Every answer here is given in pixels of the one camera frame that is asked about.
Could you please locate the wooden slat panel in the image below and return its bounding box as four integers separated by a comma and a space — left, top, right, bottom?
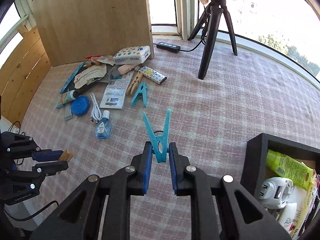
0, 26, 52, 126

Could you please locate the white charger plug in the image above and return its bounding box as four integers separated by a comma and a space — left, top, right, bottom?
257, 177, 294, 210

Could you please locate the small blue liquid bottle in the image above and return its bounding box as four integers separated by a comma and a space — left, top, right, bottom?
95, 110, 111, 139

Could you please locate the white and blue card packet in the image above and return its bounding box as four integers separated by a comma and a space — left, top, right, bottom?
99, 71, 136, 109

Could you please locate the light wooden board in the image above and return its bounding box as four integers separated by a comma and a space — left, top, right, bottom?
32, 0, 154, 67

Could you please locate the white star-print tissue pack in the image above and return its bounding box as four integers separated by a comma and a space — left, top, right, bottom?
113, 45, 151, 66

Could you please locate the black controller cable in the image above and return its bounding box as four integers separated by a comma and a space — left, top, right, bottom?
180, 4, 209, 53

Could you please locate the small grey packet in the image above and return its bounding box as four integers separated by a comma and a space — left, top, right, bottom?
64, 105, 74, 121

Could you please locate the dark grey foil packet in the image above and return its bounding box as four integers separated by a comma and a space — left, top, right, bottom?
74, 79, 101, 97

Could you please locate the torn white paper packet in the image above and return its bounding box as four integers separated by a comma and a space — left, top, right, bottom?
73, 64, 108, 88

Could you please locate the round blue tape measure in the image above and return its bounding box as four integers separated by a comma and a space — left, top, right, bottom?
70, 96, 91, 117

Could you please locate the pink plaid tablecloth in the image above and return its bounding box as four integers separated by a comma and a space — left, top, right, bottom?
19, 39, 320, 240

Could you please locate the peach cosmetic tube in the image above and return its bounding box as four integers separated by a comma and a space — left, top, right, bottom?
109, 64, 137, 79

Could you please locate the wooden clothespin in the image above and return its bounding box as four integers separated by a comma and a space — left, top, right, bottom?
126, 71, 144, 96
58, 149, 74, 163

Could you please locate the small orange and white tube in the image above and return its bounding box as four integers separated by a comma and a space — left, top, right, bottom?
55, 90, 79, 109

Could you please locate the small patterned white packet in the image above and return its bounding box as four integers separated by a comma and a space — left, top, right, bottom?
134, 65, 168, 86

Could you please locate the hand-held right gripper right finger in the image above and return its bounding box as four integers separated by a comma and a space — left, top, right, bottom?
169, 142, 292, 240

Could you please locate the white USB cable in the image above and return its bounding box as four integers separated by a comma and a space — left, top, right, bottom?
90, 93, 103, 125

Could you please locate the black tripod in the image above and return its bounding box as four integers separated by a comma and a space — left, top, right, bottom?
188, 0, 238, 80

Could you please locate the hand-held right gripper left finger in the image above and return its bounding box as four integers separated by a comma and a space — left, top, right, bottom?
29, 141, 153, 240

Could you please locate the white sunscreen tube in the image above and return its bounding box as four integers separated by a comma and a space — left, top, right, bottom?
277, 202, 298, 233

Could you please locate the yellow green packet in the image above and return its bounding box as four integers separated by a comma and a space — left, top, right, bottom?
291, 177, 317, 239

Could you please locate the white window frame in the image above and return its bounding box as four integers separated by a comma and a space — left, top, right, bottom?
147, 0, 320, 91

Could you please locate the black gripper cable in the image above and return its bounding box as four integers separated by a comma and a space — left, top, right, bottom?
3, 199, 59, 222

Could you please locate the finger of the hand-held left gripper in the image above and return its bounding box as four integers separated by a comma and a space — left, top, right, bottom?
6, 133, 65, 162
6, 160, 69, 193

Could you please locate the black container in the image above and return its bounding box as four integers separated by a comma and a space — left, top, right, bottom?
240, 133, 320, 240

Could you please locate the teal plastic clothespin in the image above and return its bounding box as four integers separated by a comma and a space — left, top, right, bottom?
142, 108, 172, 163
131, 82, 148, 108

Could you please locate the green tube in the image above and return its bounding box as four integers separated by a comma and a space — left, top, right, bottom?
265, 149, 314, 191

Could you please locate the black power strip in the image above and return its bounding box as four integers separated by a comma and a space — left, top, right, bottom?
156, 41, 181, 53

